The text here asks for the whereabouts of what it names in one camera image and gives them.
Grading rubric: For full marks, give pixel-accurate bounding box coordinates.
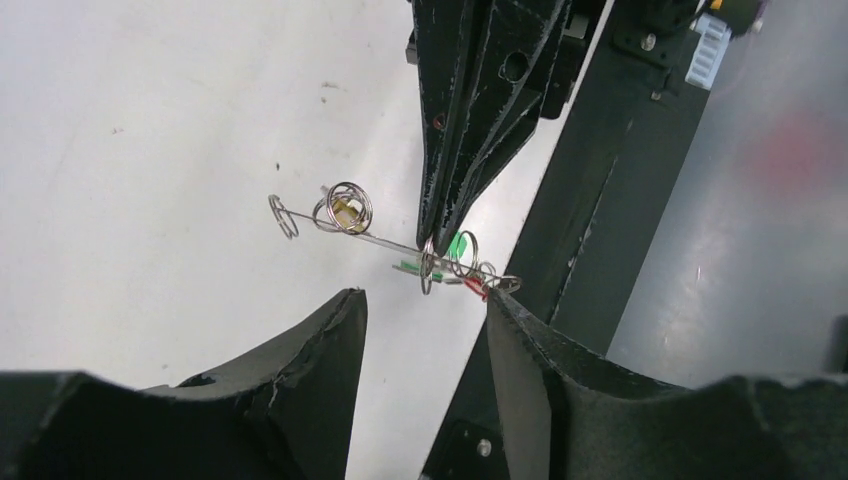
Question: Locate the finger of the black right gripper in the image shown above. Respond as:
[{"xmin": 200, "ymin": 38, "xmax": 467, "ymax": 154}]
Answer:
[
  {"xmin": 433, "ymin": 0, "xmax": 574, "ymax": 256},
  {"xmin": 409, "ymin": 1, "xmax": 491, "ymax": 249}
]

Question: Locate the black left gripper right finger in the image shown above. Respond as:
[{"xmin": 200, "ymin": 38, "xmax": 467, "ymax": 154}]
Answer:
[{"xmin": 486, "ymin": 290, "xmax": 847, "ymax": 479}]

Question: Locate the silver split keyring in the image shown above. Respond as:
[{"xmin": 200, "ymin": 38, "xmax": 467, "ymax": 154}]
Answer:
[{"xmin": 419, "ymin": 237, "xmax": 437, "ymax": 296}]

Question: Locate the grey perforated key organizer plate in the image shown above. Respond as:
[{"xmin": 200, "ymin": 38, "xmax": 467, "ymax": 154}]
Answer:
[{"xmin": 268, "ymin": 182, "xmax": 522, "ymax": 293}]

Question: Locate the red tagged key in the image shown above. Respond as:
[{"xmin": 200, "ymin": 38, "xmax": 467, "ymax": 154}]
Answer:
[{"xmin": 463, "ymin": 277, "xmax": 489, "ymax": 302}]

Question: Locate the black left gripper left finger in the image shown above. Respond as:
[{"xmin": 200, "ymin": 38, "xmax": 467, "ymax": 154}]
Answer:
[{"xmin": 1, "ymin": 289, "xmax": 368, "ymax": 479}]

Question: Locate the green tagged key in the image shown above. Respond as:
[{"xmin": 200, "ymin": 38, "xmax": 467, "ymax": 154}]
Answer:
[
  {"xmin": 392, "ymin": 260, "xmax": 463, "ymax": 285},
  {"xmin": 447, "ymin": 232, "xmax": 468, "ymax": 261}
]

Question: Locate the yellow tagged key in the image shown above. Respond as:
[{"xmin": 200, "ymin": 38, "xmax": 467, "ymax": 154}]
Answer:
[{"xmin": 332, "ymin": 199, "xmax": 367, "ymax": 233}]

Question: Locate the right white cable duct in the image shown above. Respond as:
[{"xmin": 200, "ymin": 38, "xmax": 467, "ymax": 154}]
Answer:
[{"xmin": 685, "ymin": 14, "xmax": 732, "ymax": 91}]

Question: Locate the green tagged key on plate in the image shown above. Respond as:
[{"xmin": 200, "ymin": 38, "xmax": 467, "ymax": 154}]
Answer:
[{"xmin": 447, "ymin": 232, "xmax": 468, "ymax": 261}]

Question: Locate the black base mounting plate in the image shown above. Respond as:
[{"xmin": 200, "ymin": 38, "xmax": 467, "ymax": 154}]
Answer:
[{"xmin": 418, "ymin": 0, "xmax": 713, "ymax": 480}]

